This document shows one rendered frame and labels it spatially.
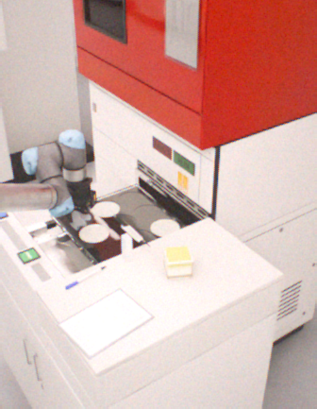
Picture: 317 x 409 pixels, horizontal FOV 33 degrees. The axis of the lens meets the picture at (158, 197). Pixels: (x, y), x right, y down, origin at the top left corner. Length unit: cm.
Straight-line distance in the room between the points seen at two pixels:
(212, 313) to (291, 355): 126
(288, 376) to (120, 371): 135
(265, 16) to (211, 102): 28
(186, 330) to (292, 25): 94
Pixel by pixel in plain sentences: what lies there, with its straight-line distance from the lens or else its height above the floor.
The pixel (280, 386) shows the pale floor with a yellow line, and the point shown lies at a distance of 258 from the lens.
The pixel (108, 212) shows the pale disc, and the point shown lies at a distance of 195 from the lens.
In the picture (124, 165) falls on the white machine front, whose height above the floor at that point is 90.
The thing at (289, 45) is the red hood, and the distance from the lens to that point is 175.
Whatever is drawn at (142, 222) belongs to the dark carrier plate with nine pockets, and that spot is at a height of 90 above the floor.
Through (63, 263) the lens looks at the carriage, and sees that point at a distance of 177.
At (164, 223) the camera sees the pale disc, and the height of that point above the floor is 90.
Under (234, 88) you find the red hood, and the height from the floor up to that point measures 140.
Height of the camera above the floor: 201
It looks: 33 degrees down
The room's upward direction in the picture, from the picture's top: straight up
